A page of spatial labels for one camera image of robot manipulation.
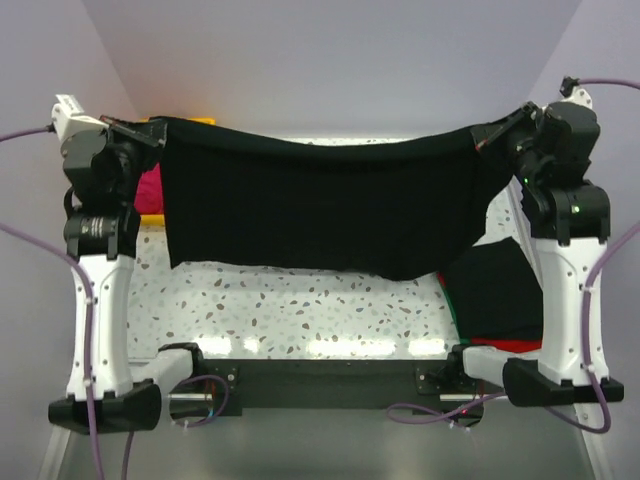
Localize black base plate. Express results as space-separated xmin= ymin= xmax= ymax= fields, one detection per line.
xmin=148 ymin=357 xmax=505 ymax=417

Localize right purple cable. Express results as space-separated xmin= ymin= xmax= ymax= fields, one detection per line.
xmin=387 ymin=77 xmax=640 ymax=434

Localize pink crumpled t shirt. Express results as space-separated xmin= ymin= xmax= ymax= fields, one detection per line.
xmin=134 ymin=165 xmax=164 ymax=215

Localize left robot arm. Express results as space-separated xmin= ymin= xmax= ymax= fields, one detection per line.
xmin=48 ymin=117 xmax=203 ymax=435

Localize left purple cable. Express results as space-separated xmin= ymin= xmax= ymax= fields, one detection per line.
xmin=0 ymin=126 xmax=236 ymax=480

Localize purple cable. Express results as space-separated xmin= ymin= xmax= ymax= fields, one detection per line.
xmin=0 ymin=126 xmax=236 ymax=480
xmin=387 ymin=77 xmax=640 ymax=434

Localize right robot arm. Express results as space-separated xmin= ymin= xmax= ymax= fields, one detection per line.
xmin=460 ymin=98 xmax=624 ymax=407

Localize folded green t shirt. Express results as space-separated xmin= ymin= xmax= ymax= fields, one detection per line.
xmin=438 ymin=276 xmax=469 ymax=344

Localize yellow plastic bin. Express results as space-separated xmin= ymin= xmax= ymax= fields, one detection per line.
xmin=139 ymin=115 xmax=217 ymax=228

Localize folded black t shirt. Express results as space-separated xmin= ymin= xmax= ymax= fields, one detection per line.
xmin=440 ymin=237 xmax=543 ymax=340

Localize folded red t shirt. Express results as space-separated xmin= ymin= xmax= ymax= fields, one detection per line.
xmin=436 ymin=272 xmax=542 ymax=354

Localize black t shirt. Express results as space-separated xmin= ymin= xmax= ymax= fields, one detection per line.
xmin=440 ymin=237 xmax=543 ymax=340
xmin=160 ymin=118 xmax=511 ymax=281

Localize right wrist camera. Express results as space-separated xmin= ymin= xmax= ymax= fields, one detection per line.
xmin=559 ymin=76 xmax=593 ymax=109

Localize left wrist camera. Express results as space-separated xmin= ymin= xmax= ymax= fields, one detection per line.
xmin=51 ymin=94 xmax=106 ymax=143

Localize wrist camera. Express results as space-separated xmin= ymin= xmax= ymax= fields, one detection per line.
xmin=559 ymin=76 xmax=593 ymax=109
xmin=51 ymin=94 xmax=106 ymax=143

